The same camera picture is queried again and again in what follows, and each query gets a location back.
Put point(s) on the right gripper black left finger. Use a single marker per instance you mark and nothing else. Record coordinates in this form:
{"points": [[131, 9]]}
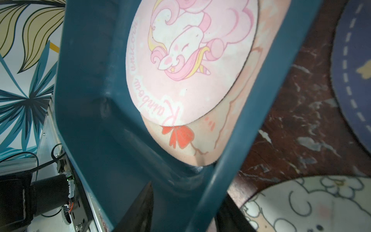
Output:
{"points": [[138, 217]]}

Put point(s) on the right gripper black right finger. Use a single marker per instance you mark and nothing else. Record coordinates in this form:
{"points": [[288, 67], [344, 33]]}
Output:
{"points": [[229, 218]]}

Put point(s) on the teal plastic storage box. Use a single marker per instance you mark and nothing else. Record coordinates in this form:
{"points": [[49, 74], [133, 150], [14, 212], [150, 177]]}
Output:
{"points": [[106, 138]]}

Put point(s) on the peach bunny bow coaster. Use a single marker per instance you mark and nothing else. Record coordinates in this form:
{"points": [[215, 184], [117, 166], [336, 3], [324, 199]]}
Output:
{"points": [[202, 142]]}

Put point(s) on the green outline bear coaster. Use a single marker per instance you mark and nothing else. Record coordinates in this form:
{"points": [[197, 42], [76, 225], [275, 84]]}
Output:
{"points": [[312, 204]]}

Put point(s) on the pink rainbow unicorn coaster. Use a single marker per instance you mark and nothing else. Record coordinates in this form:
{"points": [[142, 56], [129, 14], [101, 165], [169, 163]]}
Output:
{"points": [[183, 57]]}

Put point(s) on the dark blue bunny coaster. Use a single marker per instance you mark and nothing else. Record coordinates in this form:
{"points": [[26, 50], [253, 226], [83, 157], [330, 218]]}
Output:
{"points": [[351, 68]]}

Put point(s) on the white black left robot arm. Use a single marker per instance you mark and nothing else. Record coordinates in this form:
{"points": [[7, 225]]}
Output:
{"points": [[22, 199]]}

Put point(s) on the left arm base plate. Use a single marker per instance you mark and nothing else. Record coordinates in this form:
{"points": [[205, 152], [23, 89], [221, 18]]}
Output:
{"points": [[79, 209]]}

